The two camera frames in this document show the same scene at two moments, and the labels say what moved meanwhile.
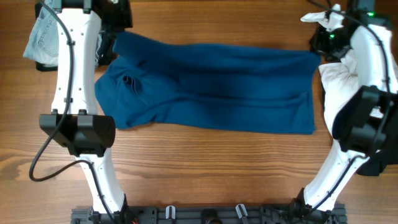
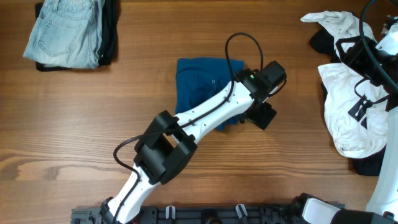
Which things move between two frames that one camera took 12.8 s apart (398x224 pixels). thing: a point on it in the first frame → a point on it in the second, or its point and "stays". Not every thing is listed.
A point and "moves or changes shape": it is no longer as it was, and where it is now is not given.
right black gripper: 319,46 → 354,55
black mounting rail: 216,214 stays
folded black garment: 107,55 stays
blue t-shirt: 153,81 moves or changes shape
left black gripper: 126,22 → 265,117
